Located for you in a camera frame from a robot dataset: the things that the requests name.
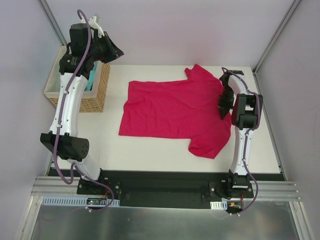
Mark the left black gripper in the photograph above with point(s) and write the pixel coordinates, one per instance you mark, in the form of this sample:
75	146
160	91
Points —
107	47

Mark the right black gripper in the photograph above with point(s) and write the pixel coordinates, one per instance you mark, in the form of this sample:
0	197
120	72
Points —
225	100

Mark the pink t shirt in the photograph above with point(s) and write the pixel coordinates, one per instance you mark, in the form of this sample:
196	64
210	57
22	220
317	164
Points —
180	109

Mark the wicker basket with liner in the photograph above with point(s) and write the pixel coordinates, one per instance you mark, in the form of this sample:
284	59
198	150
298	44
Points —
92	101

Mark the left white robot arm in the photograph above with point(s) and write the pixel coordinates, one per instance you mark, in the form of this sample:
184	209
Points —
88	44

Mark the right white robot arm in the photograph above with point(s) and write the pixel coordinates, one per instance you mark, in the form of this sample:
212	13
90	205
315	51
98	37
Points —
245	108

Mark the teal t shirt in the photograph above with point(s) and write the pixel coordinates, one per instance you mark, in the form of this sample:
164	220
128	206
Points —
91	78

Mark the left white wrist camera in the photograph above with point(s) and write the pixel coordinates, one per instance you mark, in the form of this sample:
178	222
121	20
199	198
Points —
94	23

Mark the left aluminium frame post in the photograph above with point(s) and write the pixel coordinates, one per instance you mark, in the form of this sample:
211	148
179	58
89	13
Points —
52	22

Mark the aluminium frame post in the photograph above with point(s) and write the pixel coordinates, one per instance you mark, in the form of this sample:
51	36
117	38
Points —
52	22
293	7

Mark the right white cable duct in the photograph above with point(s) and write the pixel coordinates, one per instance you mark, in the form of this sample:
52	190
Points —
219	205

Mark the white cable duct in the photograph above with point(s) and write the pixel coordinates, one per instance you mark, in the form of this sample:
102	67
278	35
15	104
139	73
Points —
219	205
65	201

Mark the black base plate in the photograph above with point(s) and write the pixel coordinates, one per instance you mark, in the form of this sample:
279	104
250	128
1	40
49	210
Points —
167	189

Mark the right aluminium frame post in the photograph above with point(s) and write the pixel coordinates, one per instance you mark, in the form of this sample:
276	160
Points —
293	7

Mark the front aluminium rail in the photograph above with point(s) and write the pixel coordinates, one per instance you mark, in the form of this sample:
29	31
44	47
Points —
267	190

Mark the left white cable duct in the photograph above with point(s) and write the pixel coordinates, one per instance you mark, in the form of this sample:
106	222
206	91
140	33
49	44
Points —
65	201

